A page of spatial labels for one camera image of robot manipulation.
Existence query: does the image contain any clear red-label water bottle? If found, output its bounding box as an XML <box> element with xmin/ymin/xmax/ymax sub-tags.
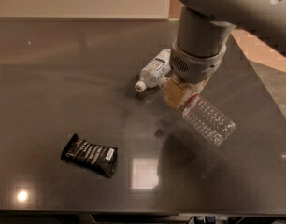
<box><xmin>159</xmin><ymin>77</ymin><xmax>236</xmax><ymax>147</ymax></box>

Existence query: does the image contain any small white-label bottle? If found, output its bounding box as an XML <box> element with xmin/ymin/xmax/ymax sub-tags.
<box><xmin>135</xmin><ymin>49</ymin><xmax>171</xmax><ymax>92</ymax></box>

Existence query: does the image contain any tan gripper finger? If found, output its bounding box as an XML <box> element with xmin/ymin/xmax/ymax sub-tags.
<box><xmin>165</xmin><ymin>78</ymin><xmax>197</xmax><ymax>111</ymax></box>

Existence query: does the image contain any black snack bar wrapper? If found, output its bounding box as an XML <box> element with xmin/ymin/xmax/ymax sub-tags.
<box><xmin>61</xmin><ymin>134</ymin><xmax>118</xmax><ymax>178</ymax></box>

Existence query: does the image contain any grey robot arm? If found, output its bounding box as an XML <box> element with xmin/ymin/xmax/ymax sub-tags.
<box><xmin>166</xmin><ymin>0</ymin><xmax>286</xmax><ymax>110</ymax></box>

